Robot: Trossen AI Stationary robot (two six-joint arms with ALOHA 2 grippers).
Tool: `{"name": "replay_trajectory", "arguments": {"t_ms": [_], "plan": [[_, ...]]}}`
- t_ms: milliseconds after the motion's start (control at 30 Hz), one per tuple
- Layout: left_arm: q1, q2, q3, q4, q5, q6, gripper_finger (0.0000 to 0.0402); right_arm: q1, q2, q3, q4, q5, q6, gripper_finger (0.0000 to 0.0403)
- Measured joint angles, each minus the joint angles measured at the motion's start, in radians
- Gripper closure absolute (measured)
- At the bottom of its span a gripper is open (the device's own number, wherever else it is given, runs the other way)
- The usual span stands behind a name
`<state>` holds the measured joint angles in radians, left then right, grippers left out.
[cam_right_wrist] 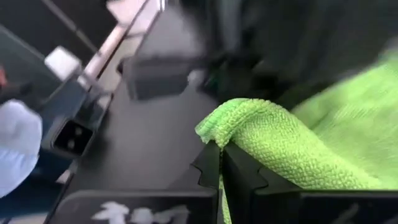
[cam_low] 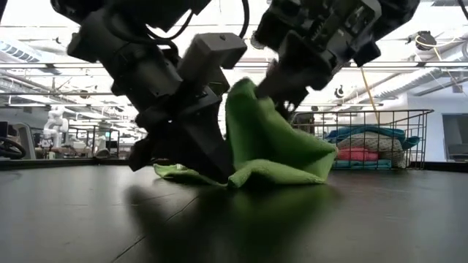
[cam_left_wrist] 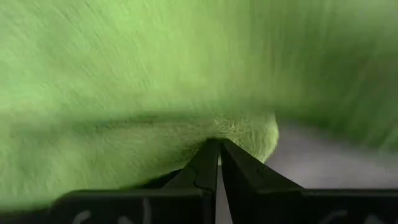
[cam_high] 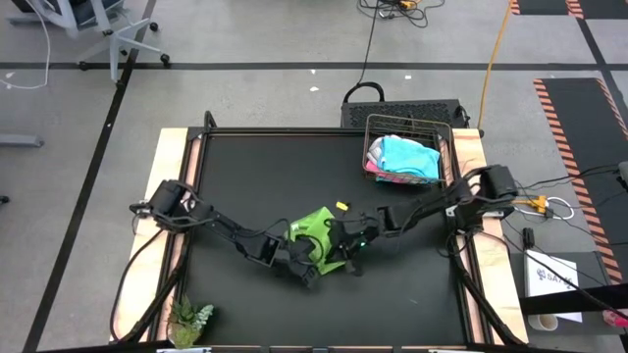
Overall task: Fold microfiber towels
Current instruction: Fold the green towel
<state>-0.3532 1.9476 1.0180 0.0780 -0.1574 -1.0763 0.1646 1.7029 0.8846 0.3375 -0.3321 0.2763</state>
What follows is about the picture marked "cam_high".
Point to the black orange-striped floor mat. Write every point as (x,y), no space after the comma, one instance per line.
(579,147)
(539,6)

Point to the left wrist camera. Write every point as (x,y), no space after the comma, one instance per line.
(294,255)

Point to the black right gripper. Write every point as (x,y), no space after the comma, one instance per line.
(343,245)

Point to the black flat bar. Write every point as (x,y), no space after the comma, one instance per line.
(574,299)

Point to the black metal table frame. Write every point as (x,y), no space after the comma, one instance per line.
(294,131)

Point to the black power adapter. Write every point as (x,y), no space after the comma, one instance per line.
(528,237)

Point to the wooden table side board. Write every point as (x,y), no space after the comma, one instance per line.
(147,274)
(495,274)

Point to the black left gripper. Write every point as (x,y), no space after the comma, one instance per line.
(309,277)

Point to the small potted plant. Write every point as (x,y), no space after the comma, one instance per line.
(184,318)

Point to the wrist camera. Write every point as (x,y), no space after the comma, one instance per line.
(294,255)
(360,235)

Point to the light blue microfiber towel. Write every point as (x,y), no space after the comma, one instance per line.
(409,159)

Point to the pink object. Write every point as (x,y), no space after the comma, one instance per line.
(615,318)

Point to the green microfiber towel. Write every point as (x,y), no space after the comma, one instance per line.
(314,230)

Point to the white printed paper sheet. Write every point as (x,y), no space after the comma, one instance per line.
(549,279)

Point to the office chair base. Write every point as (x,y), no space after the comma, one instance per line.
(88,10)

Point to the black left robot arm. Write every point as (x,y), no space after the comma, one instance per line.
(216,225)

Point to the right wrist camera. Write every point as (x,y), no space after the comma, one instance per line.
(360,235)

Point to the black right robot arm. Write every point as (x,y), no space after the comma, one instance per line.
(441,201)

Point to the grey furniture leg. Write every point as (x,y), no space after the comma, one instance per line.
(19,140)

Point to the pink microfiber towel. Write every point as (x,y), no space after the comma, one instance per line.
(382,174)

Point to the yellow power strip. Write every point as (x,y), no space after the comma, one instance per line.
(532,202)

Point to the white cup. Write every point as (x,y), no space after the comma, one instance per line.
(542,322)

